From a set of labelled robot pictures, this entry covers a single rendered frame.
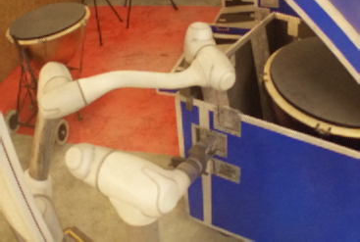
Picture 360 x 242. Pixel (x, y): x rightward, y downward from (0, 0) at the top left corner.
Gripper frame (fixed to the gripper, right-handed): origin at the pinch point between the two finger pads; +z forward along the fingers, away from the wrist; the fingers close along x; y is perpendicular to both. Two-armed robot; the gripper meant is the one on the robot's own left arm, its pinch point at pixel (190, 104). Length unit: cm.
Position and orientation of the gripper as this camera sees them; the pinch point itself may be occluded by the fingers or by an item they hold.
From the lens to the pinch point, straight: 191.2
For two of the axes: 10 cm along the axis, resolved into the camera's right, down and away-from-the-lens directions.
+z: -0.8, 7.7, 6.4
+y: -8.3, -4.1, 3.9
